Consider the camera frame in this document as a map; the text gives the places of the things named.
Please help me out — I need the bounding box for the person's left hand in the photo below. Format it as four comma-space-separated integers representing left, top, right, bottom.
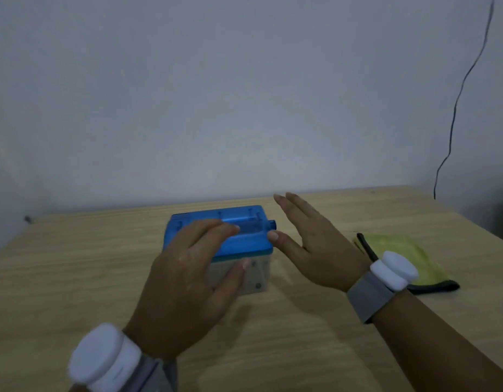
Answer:
123, 219, 250, 361

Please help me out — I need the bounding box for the person's right hand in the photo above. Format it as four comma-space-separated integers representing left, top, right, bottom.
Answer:
268, 192, 372, 293

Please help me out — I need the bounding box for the clear box with blue lid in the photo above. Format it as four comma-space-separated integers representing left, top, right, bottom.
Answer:
162, 205, 277, 296

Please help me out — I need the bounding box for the person's right forearm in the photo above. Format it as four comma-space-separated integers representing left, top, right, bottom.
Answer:
372, 289, 503, 392

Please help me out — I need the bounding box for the yellow-green cloth with black trim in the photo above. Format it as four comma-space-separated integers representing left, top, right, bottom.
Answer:
353, 232, 461, 294

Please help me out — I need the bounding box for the white wrist tracker grey strap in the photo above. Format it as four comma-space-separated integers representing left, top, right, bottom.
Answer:
346, 251, 419, 325
68, 322, 178, 392

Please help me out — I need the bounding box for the thin black cable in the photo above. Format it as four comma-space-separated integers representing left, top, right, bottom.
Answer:
433, 0, 497, 200

